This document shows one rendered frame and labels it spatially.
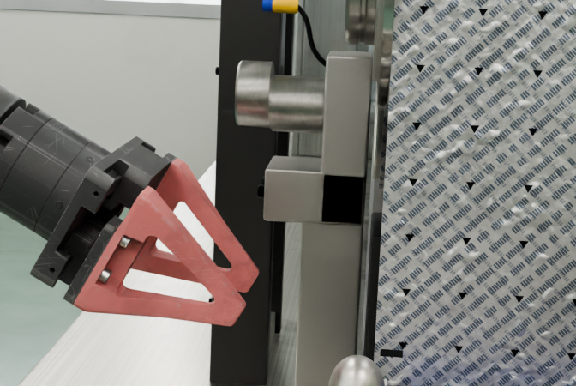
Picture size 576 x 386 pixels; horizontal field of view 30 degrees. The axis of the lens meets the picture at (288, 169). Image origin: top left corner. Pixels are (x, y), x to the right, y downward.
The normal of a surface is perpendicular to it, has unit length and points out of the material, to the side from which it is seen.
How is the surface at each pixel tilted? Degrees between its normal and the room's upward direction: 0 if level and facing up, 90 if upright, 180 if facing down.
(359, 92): 90
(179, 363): 0
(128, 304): 101
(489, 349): 90
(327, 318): 90
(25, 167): 80
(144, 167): 29
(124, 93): 90
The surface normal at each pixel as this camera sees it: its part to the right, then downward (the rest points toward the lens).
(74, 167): 0.28, -0.43
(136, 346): 0.04, -0.98
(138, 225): 0.22, 0.36
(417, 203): -0.07, 0.17
